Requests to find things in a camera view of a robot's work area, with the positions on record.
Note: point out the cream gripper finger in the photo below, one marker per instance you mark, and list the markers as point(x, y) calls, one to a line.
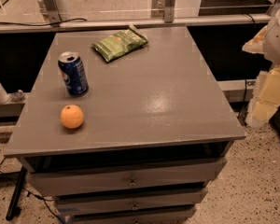
point(266, 98)
point(256, 44)

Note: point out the blue pepsi can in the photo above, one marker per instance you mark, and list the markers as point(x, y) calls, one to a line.
point(73, 73)

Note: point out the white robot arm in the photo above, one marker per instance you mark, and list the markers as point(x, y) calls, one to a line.
point(272, 40)

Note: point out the green chip bag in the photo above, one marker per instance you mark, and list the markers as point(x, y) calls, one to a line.
point(121, 43)

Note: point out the grey drawer cabinet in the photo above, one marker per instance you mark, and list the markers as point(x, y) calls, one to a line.
point(157, 104)

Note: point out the bottom grey drawer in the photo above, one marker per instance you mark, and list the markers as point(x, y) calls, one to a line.
point(144, 216)

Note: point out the grey drawer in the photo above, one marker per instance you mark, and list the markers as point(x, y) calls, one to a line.
point(144, 216)
point(130, 202)
point(142, 176)

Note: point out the orange fruit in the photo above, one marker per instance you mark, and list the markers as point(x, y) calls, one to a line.
point(72, 116)

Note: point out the middle grey drawer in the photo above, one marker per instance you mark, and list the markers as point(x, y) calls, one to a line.
point(130, 202)

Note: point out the top grey drawer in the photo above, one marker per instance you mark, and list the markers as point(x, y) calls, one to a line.
point(142, 176)

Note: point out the black metal leg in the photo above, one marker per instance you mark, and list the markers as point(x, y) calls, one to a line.
point(11, 212)

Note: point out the metal frame post centre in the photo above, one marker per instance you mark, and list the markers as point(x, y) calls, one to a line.
point(163, 9)

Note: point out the metal frame post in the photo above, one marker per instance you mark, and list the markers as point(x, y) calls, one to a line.
point(163, 9)
point(54, 10)

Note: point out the grey metal rail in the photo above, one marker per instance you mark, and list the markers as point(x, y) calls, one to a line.
point(80, 25)

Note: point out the metal frame post left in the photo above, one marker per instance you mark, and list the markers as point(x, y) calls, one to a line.
point(54, 10)

